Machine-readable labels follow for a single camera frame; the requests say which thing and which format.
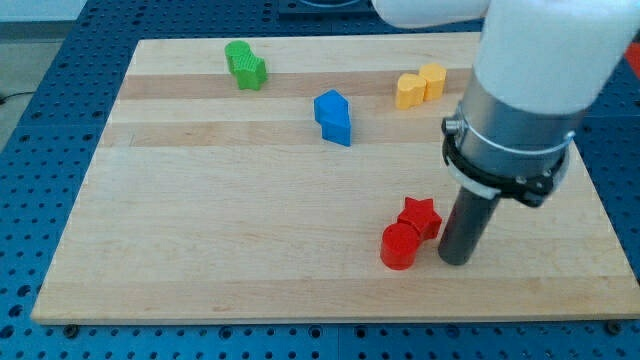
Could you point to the green circle block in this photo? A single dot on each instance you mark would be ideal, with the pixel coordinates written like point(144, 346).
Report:
point(235, 51)

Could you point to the blue cube block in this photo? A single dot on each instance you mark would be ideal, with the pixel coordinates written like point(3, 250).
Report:
point(337, 132)

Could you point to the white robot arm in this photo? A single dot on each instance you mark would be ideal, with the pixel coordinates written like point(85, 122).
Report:
point(540, 65)

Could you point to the green star block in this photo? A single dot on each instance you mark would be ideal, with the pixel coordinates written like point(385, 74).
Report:
point(250, 72)

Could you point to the wooden board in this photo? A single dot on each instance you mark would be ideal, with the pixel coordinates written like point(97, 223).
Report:
point(207, 204)

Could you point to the red star block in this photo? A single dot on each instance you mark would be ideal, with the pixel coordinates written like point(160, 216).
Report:
point(421, 215)

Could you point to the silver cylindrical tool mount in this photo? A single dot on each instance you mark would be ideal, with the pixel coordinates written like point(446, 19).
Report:
point(496, 150)

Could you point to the yellow heart block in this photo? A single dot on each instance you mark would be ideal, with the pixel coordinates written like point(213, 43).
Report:
point(410, 89)

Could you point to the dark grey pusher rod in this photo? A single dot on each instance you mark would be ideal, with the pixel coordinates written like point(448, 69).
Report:
point(467, 222)

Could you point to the red circle block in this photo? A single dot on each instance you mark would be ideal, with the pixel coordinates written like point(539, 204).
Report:
point(399, 246)

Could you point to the yellow hexagon block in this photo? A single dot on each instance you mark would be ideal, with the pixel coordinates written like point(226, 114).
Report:
point(435, 77)

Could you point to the blue pentagon block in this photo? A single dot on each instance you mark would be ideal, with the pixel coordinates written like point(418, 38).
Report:
point(331, 107)

